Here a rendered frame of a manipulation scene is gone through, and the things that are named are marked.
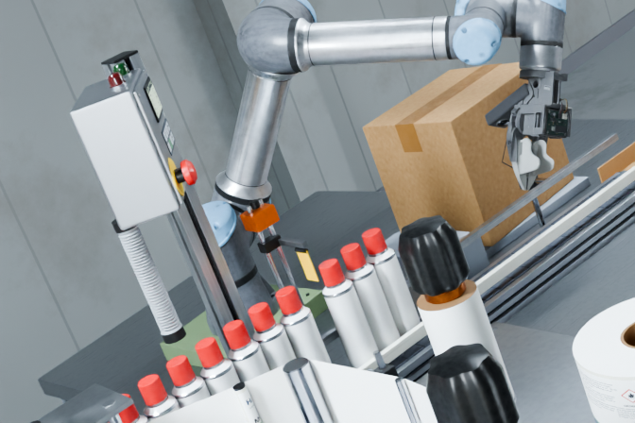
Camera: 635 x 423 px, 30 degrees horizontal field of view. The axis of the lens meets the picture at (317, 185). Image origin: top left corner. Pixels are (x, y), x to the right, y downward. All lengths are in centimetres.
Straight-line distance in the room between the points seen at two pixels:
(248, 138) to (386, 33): 42
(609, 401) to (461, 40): 76
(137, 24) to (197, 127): 47
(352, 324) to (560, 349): 33
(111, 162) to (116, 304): 281
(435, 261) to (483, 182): 72
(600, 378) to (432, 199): 98
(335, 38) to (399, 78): 336
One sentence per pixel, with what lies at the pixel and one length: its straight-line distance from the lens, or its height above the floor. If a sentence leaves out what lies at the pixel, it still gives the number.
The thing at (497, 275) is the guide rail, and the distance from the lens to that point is 207.
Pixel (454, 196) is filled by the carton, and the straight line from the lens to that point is 233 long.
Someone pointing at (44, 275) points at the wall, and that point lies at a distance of 435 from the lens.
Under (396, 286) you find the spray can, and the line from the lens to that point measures 195.
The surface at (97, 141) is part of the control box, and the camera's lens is 171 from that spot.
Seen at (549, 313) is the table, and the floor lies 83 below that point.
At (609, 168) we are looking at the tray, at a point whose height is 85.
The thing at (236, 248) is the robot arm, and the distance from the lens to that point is 229.
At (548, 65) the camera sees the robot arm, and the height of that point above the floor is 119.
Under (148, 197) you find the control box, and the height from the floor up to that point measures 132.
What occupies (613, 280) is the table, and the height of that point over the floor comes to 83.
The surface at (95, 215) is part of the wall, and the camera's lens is 444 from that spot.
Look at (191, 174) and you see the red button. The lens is 173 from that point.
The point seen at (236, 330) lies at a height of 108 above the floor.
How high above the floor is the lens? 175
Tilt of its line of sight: 17 degrees down
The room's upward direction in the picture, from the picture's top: 21 degrees counter-clockwise
